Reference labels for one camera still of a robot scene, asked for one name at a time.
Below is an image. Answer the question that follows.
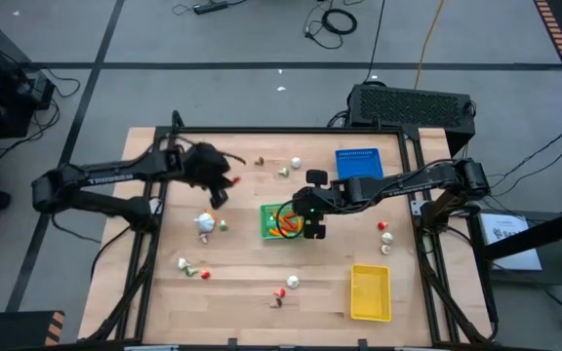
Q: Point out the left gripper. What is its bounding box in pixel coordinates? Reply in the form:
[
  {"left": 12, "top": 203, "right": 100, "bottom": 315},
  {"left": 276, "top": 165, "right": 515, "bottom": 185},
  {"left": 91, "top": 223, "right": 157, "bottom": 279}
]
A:
[{"left": 181, "top": 142, "right": 248, "bottom": 211}]

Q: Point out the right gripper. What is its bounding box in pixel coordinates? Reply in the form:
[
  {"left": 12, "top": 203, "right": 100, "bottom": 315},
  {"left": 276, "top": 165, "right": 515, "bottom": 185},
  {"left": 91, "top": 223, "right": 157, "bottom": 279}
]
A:
[{"left": 293, "top": 169, "right": 336, "bottom": 240}]

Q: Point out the large white toy garlic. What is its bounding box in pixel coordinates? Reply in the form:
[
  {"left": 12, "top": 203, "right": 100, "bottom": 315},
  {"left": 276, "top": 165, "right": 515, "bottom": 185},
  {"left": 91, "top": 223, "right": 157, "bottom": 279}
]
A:
[{"left": 193, "top": 214, "right": 218, "bottom": 235}]

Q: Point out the green plastic basket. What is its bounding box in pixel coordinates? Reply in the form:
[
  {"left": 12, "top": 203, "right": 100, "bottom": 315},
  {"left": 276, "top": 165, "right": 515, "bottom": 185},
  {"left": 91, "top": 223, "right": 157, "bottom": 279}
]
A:
[{"left": 260, "top": 202, "right": 310, "bottom": 241}]

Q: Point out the blue plastic basket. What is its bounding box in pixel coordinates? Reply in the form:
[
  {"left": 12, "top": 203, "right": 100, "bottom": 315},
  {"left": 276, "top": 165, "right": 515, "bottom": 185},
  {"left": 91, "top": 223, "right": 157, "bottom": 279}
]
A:
[{"left": 335, "top": 147, "right": 385, "bottom": 180}]

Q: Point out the yellow plastic basket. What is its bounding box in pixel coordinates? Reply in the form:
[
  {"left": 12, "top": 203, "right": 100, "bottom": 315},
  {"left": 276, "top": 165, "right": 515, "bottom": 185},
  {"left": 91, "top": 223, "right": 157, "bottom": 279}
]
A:
[{"left": 349, "top": 263, "right": 392, "bottom": 323}]

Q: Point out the black perforated computer case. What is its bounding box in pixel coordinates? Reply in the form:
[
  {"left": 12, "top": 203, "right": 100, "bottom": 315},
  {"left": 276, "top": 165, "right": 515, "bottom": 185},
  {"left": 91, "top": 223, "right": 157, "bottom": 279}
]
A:
[{"left": 346, "top": 82, "right": 477, "bottom": 158}]

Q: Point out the black power strip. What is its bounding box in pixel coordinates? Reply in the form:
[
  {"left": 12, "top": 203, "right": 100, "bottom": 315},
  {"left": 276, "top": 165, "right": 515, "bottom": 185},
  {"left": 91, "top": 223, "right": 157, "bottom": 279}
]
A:
[{"left": 192, "top": 0, "right": 230, "bottom": 16}]

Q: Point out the white paper sheet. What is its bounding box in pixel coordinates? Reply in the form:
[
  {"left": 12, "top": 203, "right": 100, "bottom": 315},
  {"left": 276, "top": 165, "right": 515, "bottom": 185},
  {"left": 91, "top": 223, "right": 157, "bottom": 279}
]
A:
[{"left": 479, "top": 213, "right": 543, "bottom": 272}]

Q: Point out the black side stand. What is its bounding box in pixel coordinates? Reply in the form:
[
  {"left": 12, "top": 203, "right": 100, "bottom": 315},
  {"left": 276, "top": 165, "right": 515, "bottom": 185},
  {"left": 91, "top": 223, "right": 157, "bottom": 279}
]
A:
[{"left": 465, "top": 202, "right": 562, "bottom": 293}]

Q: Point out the black equipment stack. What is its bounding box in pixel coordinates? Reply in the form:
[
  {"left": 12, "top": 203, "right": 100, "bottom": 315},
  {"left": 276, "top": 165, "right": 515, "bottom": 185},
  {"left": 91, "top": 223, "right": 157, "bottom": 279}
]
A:
[{"left": 0, "top": 24, "right": 58, "bottom": 141}]

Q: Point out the black hazard striped box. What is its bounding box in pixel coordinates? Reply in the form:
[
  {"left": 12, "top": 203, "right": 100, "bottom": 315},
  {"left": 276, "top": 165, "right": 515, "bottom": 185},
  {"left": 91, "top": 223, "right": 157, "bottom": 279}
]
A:
[{"left": 0, "top": 310, "right": 66, "bottom": 351}]

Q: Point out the black metal table frame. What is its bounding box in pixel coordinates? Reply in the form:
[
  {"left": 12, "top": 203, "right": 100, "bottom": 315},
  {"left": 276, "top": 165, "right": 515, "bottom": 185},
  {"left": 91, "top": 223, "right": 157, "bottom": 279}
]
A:
[{"left": 78, "top": 109, "right": 500, "bottom": 348}]

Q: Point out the black floor cable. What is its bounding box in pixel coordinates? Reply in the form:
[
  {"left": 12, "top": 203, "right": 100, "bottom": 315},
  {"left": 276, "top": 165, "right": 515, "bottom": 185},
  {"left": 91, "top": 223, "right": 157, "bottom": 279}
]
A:
[{"left": 363, "top": 0, "right": 387, "bottom": 84}]

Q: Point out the coiled black cable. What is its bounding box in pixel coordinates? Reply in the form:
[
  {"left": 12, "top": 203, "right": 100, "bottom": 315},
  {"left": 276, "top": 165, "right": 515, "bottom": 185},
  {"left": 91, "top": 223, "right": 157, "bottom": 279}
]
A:
[{"left": 302, "top": 0, "right": 359, "bottom": 51}]

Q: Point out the yellow floor cable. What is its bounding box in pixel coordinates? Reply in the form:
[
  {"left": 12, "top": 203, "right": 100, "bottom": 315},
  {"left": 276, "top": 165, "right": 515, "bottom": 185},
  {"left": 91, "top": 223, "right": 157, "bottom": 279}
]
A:
[{"left": 413, "top": 0, "right": 446, "bottom": 92}]

